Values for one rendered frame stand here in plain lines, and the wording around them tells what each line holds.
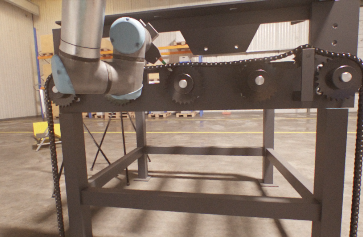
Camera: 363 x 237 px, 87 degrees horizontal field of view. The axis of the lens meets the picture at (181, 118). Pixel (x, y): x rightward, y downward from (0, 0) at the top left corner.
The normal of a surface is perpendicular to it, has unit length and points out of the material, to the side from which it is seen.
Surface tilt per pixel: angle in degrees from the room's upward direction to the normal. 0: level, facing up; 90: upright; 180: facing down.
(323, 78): 90
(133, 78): 104
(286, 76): 90
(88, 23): 118
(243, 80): 90
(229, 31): 90
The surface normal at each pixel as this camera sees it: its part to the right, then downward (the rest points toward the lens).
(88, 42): 0.63, 0.52
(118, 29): 0.02, 0.21
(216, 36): -0.17, 0.11
